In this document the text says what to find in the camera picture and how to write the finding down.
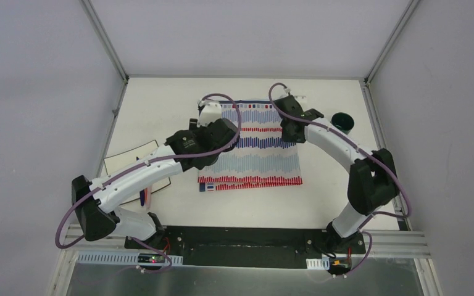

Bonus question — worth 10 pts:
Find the white cable duct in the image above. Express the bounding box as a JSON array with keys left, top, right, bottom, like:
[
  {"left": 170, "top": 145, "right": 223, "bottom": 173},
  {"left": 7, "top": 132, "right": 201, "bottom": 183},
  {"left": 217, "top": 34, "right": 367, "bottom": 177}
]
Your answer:
[
  {"left": 77, "top": 251, "right": 183, "bottom": 266},
  {"left": 306, "top": 257, "right": 330, "bottom": 271}
]

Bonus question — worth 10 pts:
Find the white square plate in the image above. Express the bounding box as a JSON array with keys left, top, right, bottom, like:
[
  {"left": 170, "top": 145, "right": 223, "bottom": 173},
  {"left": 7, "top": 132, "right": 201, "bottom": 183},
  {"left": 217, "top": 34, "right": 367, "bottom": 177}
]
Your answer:
[{"left": 100, "top": 140, "right": 172, "bottom": 208}]

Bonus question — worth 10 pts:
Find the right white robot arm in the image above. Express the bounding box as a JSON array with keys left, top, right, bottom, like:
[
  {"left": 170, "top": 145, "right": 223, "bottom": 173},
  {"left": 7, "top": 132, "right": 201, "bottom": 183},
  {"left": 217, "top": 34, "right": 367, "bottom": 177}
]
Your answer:
[{"left": 273, "top": 95, "right": 400, "bottom": 253}]

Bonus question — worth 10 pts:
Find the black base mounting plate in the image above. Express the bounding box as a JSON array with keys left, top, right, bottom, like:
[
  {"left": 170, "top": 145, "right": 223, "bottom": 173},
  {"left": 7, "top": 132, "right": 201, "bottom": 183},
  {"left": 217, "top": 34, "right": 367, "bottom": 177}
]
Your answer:
[{"left": 145, "top": 226, "right": 366, "bottom": 269}]

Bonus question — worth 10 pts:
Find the dark blue plastic knife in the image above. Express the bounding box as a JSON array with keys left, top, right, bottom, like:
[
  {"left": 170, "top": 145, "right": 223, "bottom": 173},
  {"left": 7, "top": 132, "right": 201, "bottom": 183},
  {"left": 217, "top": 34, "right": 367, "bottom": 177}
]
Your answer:
[{"left": 139, "top": 190, "right": 147, "bottom": 207}]

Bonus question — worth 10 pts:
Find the left white cable duct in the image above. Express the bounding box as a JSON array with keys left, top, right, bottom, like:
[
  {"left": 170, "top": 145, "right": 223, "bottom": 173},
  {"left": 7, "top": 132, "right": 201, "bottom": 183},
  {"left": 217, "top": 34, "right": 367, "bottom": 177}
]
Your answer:
[{"left": 77, "top": 251, "right": 183, "bottom": 266}]

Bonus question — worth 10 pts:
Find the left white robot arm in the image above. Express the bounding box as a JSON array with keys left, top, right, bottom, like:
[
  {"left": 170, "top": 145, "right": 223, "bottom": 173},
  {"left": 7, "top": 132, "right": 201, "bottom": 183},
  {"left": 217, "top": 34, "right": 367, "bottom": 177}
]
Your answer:
[{"left": 71, "top": 101, "right": 242, "bottom": 250}]

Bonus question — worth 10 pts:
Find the right white cable duct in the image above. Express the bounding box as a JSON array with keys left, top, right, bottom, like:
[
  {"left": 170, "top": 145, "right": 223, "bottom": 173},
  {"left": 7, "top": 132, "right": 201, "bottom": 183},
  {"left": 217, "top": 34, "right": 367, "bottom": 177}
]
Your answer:
[{"left": 306, "top": 257, "right": 330, "bottom": 271}]

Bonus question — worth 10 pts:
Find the patterned cloth napkin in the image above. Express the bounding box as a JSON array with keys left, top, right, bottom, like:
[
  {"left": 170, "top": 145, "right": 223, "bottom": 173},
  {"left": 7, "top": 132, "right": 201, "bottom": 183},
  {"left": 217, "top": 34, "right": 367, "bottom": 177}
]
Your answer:
[{"left": 197, "top": 101, "right": 303, "bottom": 192}]

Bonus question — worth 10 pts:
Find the dark green mug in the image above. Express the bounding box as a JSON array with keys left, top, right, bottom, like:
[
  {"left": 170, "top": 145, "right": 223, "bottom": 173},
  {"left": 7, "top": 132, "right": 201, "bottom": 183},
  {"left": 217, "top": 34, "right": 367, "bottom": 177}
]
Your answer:
[{"left": 331, "top": 112, "right": 355, "bottom": 134}]

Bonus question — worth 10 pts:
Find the silver spoon pink handle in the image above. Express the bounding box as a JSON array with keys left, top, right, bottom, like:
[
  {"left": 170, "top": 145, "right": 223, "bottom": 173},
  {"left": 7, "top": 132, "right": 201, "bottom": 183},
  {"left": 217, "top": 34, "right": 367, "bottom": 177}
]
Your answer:
[{"left": 144, "top": 187, "right": 151, "bottom": 210}]

